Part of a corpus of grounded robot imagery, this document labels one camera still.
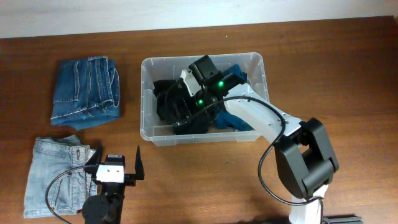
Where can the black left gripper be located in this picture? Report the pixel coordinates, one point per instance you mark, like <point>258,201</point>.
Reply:
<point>131,178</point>

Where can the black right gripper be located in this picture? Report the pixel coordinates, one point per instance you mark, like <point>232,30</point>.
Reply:
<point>193,111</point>

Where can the black garment with tape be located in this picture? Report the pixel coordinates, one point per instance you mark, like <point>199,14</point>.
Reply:
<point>198,125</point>

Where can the teal blue shirt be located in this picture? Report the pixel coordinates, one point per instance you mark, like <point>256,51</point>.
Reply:
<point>225,120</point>

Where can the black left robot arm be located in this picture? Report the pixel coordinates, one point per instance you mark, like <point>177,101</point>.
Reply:
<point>107,206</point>

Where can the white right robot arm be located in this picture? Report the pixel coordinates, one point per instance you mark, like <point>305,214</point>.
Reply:
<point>305,159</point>

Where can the folded light blue jeans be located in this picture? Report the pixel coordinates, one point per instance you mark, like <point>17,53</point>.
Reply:
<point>52,184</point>

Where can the folded dark blue jeans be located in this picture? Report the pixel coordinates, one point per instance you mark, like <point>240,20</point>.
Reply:
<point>86,94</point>

